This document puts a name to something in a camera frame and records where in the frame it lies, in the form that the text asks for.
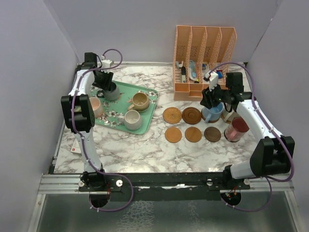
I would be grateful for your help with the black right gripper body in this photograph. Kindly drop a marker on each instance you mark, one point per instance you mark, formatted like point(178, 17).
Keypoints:
point(216, 96)

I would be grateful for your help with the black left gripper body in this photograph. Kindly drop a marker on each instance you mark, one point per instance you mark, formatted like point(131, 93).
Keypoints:
point(103, 80)

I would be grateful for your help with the light blue mug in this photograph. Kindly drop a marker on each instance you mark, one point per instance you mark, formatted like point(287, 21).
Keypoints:
point(213, 113)

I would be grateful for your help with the dark grey mug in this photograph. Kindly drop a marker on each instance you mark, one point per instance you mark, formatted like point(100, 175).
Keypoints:
point(109, 95)

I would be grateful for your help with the grooved brown wooden coaster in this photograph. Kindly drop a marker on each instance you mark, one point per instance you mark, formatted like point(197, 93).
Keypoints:
point(191, 115)

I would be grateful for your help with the green floral mug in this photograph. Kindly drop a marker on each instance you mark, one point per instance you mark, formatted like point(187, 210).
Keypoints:
point(229, 114)

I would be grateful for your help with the woven rattan coaster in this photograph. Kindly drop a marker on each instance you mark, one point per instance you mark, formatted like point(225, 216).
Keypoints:
point(172, 115)

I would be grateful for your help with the pink red mug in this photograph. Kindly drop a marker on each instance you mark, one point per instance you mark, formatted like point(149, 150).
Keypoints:
point(236, 129)

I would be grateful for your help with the light orange wooden coaster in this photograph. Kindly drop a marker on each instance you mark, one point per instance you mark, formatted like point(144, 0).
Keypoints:
point(173, 135)

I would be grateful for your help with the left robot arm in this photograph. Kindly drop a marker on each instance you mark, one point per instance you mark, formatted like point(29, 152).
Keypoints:
point(77, 110)

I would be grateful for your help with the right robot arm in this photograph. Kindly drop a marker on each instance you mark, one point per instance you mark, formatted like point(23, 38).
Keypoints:
point(274, 151)

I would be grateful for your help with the pale pink mug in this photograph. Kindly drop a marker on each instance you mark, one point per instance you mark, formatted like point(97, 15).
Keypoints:
point(96, 107)

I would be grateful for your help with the green floral tray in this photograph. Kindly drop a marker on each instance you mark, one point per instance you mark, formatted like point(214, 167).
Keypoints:
point(114, 109)

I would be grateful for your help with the beige ceramic mug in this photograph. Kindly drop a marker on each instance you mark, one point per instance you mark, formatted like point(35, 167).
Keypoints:
point(139, 102)

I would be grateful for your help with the peach plastic desk organizer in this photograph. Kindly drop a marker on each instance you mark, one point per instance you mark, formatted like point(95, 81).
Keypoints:
point(197, 50)

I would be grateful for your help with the grey white mug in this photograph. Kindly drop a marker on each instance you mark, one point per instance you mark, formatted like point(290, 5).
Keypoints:
point(132, 120)

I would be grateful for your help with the white red staples box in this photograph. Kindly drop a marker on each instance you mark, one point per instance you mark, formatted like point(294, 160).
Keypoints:
point(75, 147)

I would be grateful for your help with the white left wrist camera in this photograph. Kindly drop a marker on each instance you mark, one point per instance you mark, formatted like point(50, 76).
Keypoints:
point(106, 64)

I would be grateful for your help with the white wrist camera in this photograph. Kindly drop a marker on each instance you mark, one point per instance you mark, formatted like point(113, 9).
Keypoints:
point(212, 79)
point(106, 64)

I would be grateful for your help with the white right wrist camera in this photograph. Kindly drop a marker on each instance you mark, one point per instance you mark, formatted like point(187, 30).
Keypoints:
point(212, 79)

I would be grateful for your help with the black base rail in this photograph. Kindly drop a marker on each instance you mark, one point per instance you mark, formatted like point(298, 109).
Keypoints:
point(160, 186)

